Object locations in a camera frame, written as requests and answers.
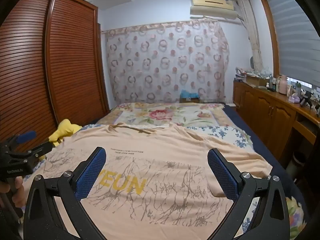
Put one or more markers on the pink thermos jug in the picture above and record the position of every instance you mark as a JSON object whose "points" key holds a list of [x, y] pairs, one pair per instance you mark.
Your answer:
{"points": [[283, 85]]}

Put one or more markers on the wooden louvered wardrobe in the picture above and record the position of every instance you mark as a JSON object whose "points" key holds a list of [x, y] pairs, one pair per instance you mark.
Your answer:
{"points": [[50, 62]]}

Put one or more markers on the wooden sideboard cabinet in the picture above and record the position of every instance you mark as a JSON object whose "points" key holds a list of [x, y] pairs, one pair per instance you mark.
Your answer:
{"points": [[265, 112]]}

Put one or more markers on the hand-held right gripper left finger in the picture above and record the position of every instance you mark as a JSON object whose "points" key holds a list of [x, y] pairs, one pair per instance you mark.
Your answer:
{"points": [[92, 173]]}

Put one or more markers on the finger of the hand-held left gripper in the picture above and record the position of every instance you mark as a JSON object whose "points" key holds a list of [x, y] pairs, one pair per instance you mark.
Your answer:
{"points": [[41, 150], [26, 136]]}

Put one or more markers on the grey striped window blind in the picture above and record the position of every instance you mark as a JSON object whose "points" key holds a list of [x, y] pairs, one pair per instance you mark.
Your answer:
{"points": [[292, 35]]}

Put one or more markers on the purple tissue pack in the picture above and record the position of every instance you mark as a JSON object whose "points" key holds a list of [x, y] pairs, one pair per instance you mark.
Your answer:
{"points": [[294, 98]]}

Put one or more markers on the pastel floral bed sheet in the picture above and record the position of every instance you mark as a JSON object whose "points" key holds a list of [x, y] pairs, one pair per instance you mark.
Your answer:
{"points": [[160, 113]]}

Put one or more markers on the green drink bottle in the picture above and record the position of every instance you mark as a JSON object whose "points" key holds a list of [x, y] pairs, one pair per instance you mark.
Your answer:
{"points": [[298, 87]]}

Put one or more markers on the beige window drape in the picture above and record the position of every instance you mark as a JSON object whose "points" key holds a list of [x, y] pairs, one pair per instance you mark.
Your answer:
{"points": [[252, 30]]}

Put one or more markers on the dark waste bin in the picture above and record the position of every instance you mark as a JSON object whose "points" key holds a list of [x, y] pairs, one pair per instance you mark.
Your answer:
{"points": [[297, 163]]}

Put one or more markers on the blue floral bed cover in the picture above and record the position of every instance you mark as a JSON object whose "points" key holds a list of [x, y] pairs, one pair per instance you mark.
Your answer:
{"points": [[225, 136]]}

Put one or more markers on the person's left hand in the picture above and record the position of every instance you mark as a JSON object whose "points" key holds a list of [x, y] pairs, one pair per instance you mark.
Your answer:
{"points": [[18, 192]]}

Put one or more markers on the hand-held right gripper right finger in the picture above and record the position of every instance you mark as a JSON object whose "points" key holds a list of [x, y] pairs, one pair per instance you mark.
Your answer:
{"points": [[222, 175]]}

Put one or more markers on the black hair dryer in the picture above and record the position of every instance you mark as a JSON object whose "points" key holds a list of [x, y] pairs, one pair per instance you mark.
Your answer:
{"points": [[306, 98]]}

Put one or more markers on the blue cloth bundle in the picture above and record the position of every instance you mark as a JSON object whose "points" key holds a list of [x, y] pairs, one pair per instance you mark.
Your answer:
{"points": [[189, 94]]}

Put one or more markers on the cardboard box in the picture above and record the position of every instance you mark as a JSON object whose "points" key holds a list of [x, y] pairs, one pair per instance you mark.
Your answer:
{"points": [[256, 80]]}

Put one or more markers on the cream wall air conditioner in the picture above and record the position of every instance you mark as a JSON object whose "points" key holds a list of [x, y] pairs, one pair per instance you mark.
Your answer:
{"points": [[212, 6]]}

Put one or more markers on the navy blue bed sheet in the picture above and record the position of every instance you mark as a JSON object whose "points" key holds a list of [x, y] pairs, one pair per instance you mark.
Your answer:
{"points": [[270, 152]]}

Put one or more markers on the peach printed t-shirt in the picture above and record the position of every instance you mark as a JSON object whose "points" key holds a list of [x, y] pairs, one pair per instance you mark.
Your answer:
{"points": [[160, 155]]}

